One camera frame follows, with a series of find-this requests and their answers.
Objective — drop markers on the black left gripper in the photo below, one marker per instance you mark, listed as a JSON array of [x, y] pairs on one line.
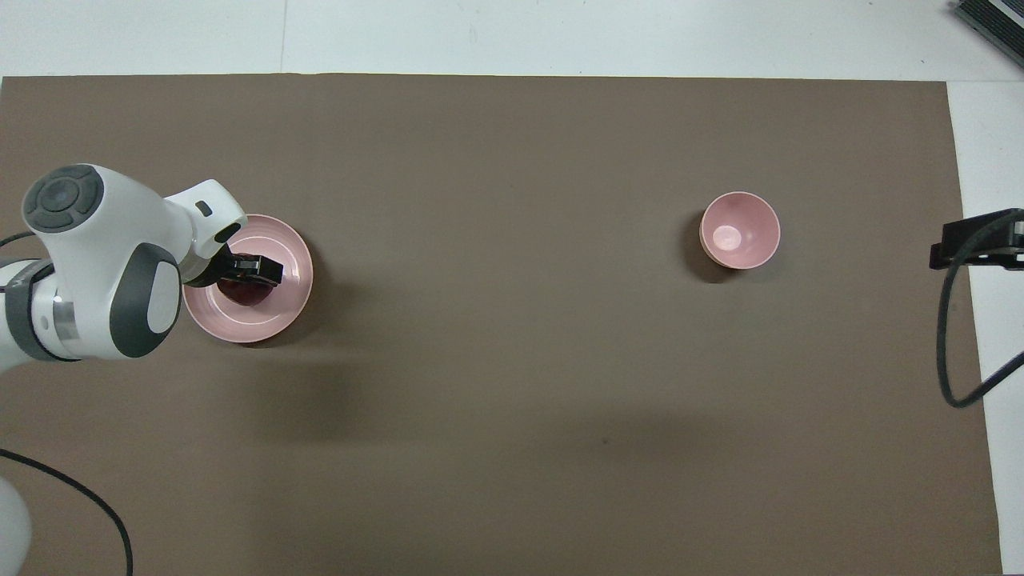
[[218, 268]]

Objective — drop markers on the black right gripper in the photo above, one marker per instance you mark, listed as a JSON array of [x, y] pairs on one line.
[[1016, 248]]

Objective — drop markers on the red apple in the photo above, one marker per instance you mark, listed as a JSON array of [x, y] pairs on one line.
[[244, 295]]

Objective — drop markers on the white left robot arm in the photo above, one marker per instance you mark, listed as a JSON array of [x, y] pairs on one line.
[[88, 264]]

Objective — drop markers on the pink plate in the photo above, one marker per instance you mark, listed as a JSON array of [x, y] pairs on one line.
[[284, 308]]

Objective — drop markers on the pink bowl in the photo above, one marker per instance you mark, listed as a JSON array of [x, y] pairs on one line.
[[740, 228]]

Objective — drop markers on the grey ribbed device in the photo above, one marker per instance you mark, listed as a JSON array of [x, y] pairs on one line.
[[996, 20]]

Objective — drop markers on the brown table mat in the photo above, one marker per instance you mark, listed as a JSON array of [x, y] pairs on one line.
[[512, 360]]

